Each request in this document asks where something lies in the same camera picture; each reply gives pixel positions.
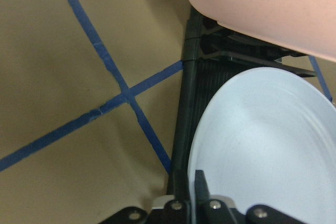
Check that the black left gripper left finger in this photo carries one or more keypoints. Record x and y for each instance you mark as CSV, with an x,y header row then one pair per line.
x,y
181,205

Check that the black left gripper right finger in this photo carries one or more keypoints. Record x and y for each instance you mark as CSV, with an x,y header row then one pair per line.
x,y
210,209

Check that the light blue plate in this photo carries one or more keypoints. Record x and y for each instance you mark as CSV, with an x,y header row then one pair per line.
x,y
268,137

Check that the pink plate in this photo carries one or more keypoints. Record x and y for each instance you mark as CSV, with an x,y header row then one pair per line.
x,y
306,26

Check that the black dish rack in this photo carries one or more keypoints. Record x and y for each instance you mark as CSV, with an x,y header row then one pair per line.
x,y
211,55

